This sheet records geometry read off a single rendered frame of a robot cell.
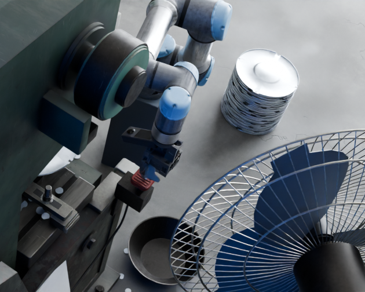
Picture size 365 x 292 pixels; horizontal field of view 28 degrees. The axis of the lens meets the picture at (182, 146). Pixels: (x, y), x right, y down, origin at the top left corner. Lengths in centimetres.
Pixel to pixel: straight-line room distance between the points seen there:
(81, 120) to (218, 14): 84
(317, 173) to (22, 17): 61
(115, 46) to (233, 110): 186
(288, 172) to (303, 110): 228
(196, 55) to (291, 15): 166
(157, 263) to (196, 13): 107
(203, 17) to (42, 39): 91
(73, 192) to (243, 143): 135
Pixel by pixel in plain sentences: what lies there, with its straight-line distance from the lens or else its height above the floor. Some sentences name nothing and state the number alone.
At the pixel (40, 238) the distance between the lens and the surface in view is 201.
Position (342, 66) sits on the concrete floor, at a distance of 387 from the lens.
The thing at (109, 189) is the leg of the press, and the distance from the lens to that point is 219.
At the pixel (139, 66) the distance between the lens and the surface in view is 153.
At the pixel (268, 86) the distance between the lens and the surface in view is 319.
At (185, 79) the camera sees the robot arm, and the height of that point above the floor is 111.
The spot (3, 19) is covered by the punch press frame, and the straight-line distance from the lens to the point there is 137.
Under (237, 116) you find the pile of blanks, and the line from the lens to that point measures 328.
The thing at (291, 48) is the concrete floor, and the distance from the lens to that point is 383.
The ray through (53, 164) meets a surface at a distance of 205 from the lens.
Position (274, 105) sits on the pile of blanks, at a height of 21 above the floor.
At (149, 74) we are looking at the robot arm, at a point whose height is 110.
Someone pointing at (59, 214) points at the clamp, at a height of 76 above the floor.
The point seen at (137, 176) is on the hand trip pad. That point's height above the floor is 76.
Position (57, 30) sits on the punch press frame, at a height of 148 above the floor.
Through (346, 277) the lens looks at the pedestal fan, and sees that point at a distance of 133.
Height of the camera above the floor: 243
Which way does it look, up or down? 50 degrees down
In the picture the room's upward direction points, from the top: 20 degrees clockwise
